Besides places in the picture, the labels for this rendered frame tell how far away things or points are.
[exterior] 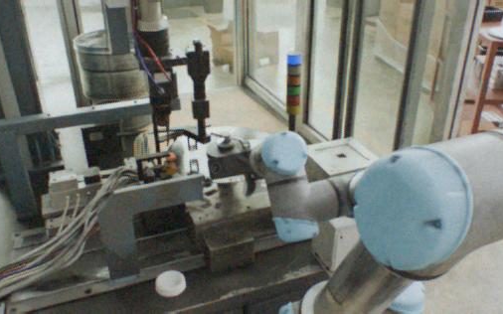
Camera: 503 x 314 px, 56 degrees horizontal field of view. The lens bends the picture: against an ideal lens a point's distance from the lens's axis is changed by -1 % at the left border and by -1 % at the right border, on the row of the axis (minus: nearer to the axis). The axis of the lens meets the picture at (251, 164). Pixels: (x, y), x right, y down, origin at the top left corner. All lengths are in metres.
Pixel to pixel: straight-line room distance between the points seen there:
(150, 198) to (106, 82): 0.82
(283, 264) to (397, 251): 0.78
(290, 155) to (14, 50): 1.08
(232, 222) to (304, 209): 0.45
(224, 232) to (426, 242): 0.83
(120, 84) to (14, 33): 0.42
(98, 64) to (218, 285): 0.98
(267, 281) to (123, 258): 0.35
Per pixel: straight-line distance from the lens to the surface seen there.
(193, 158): 1.30
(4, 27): 1.66
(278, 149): 0.81
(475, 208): 0.48
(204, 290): 1.19
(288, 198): 0.83
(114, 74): 1.84
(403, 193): 0.47
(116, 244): 1.18
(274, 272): 1.23
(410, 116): 1.30
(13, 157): 1.47
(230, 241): 1.20
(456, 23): 1.18
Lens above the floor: 1.57
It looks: 29 degrees down
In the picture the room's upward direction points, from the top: straight up
